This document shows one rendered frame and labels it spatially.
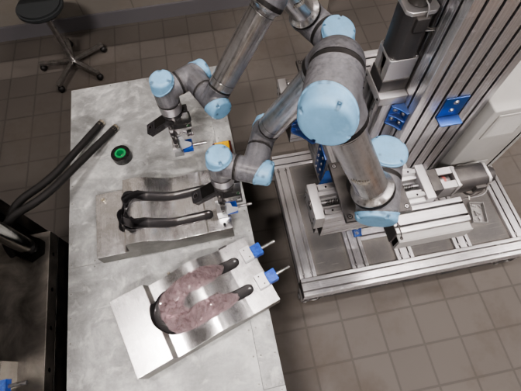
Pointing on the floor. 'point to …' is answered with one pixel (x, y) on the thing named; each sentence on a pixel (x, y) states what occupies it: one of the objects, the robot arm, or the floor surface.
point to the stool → (28, 9)
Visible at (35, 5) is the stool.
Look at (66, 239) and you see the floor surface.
